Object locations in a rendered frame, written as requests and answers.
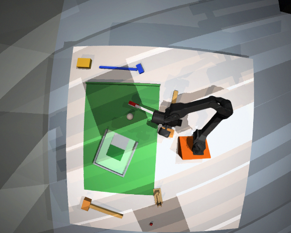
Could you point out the blue golf putter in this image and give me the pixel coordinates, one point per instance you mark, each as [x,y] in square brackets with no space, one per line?
[139,68]

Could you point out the white golf ball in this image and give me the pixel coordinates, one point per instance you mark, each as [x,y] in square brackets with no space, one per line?
[129,116]

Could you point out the yellow rectangular block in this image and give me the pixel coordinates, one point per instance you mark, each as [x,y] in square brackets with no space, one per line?
[84,63]

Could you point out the green rectangular mat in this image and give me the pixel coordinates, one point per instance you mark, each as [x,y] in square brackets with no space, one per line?
[106,107]

